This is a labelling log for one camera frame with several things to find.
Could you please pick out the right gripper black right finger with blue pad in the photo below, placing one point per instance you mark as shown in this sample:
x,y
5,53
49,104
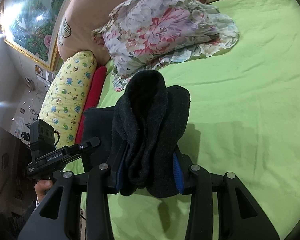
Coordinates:
x,y
181,165

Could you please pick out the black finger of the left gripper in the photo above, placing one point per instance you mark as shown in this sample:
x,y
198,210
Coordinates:
x,y
88,147

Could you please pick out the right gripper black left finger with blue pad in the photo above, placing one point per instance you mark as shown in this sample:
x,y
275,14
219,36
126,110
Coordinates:
x,y
115,162

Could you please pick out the black fleece pants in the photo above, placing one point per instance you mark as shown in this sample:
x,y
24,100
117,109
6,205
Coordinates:
x,y
151,118

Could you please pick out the dark sleeved forearm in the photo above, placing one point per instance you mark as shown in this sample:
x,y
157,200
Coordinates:
x,y
10,227

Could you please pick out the person's left hand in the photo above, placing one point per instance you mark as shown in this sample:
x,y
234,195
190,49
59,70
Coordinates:
x,y
41,187

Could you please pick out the yellow cartoon print bolster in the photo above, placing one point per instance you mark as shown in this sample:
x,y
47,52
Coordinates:
x,y
63,105

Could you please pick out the red plush pillow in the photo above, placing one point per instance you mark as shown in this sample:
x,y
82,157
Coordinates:
x,y
93,97

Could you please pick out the green bed sheet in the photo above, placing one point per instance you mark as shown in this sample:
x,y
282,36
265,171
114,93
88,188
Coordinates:
x,y
245,106

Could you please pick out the floral print blanket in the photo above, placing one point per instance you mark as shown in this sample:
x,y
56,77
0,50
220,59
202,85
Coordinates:
x,y
151,34

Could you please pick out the gold framed landscape painting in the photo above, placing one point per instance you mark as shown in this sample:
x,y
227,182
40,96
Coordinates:
x,y
31,26

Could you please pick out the black camera module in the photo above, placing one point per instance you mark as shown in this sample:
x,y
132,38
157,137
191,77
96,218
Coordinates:
x,y
42,139

